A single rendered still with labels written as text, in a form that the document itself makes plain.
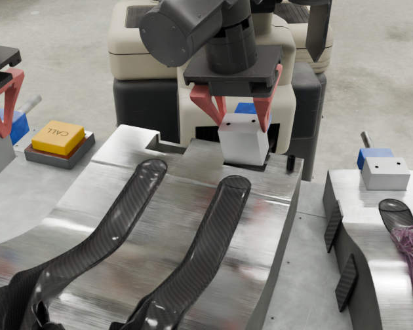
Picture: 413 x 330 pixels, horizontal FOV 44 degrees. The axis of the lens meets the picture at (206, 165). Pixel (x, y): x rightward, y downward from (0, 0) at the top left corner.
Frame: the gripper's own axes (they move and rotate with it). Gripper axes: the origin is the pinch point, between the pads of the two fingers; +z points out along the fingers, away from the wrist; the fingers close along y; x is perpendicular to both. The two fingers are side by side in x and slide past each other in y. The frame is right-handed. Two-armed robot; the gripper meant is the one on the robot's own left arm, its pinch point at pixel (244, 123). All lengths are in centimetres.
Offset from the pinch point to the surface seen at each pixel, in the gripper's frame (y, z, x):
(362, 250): 15.4, 5.5, -13.1
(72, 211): -16.4, 0.7, -16.3
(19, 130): -25.7, -4.9, -9.1
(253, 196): 2.5, 4.5, -7.9
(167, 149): -12.0, 5.6, 0.3
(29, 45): -191, 91, 174
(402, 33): 15, 136, 258
